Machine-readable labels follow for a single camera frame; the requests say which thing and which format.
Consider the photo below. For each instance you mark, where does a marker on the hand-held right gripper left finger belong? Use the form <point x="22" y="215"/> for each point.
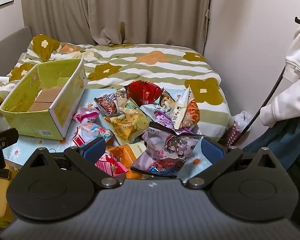
<point x="93" y="148"/>

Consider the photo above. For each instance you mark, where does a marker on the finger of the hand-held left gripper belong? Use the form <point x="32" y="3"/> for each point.
<point x="3" y="136"/>

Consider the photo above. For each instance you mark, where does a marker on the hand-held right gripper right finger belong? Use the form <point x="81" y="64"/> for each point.
<point x="211" y="149"/>

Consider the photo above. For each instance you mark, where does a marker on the white red teal packet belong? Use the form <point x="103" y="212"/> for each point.
<point x="90" y="133"/>

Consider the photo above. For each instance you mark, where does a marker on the pink striped snack packet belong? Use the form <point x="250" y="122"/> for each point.
<point x="110" y="166"/>

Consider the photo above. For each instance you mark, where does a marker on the dark brown snack packet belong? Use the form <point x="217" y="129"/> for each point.
<point x="107" y="103"/>

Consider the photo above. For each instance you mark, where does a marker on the large purple cartoon packet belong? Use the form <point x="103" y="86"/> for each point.
<point x="165" y="152"/>

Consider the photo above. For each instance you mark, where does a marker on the green cardboard box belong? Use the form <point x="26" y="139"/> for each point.
<point x="57" y="110"/>

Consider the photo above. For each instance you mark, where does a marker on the blue daisy tablecloth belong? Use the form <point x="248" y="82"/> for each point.
<point x="15" y="152"/>

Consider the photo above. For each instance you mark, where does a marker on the maroon patterned bag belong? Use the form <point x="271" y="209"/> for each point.
<point x="231" y="136"/>

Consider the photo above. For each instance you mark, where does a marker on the clear pink bread packet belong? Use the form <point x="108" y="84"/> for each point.
<point x="86" y="115"/>

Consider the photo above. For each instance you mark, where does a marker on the yellow smiley snack packet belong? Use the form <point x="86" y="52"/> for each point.
<point x="125" y="127"/>

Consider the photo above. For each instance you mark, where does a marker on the white plastic bag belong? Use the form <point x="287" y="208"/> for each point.
<point x="243" y="120"/>

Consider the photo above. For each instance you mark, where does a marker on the white orange snack packet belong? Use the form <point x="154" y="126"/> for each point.
<point x="187" y="110"/>

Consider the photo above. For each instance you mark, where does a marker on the yellow cloth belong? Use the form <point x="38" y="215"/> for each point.
<point x="5" y="210"/>

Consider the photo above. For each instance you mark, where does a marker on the pale green chip packet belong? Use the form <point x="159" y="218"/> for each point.
<point x="132" y="108"/>

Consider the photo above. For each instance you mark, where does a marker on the white roll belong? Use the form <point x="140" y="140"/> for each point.
<point x="1" y="79"/>

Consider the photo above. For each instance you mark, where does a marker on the small purple snack packet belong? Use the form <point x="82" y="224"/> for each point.
<point x="157" y="116"/>

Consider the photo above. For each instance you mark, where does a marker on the dark teal garment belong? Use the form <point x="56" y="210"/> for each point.
<point x="277" y="140"/>

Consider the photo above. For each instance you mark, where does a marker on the red snack packet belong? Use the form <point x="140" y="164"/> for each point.
<point x="142" y="92"/>

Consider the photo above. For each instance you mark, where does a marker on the grey headboard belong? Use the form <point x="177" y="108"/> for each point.
<point x="7" y="45"/>

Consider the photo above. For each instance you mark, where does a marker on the floral striped blanket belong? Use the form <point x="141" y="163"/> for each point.
<point x="152" y="75"/>

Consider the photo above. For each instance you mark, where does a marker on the beige curtain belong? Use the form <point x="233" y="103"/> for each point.
<point x="115" y="10"/>

